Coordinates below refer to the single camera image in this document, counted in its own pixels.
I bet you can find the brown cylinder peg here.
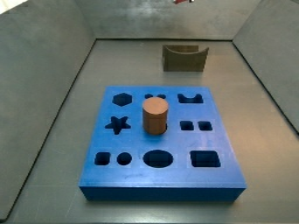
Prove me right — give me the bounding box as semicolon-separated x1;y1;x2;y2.
143;97;168;135

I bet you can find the red three prong object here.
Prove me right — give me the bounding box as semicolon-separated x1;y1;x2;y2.
172;0;192;4

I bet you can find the blue shape sorting block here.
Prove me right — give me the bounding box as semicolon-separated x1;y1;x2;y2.
79;86;247;201

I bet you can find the black curved fixture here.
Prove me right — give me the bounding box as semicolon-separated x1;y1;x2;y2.
163;45;209;72

